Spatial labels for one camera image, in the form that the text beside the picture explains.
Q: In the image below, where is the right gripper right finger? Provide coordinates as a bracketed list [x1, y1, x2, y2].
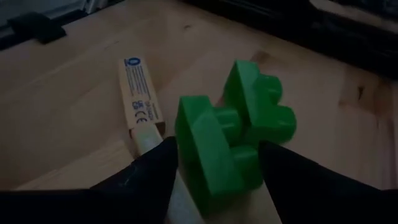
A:
[259, 141, 398, 224]

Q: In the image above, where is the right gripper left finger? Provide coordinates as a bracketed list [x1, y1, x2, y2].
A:
[0, 136, 178, 224]

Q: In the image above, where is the large green plastic block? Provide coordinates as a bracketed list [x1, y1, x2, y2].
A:
[222, 58, 298, 147]
[174, 95, 265, 216]

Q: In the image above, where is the pale green wooden plank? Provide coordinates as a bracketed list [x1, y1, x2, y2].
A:
[129, 123, 203, 224]

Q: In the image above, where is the wooden plank with printed label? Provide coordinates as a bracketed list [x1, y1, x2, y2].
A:
[117, 56, 166, 141]

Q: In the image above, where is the black frame clamp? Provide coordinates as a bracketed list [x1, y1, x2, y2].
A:
[7, 12, 68, 44]

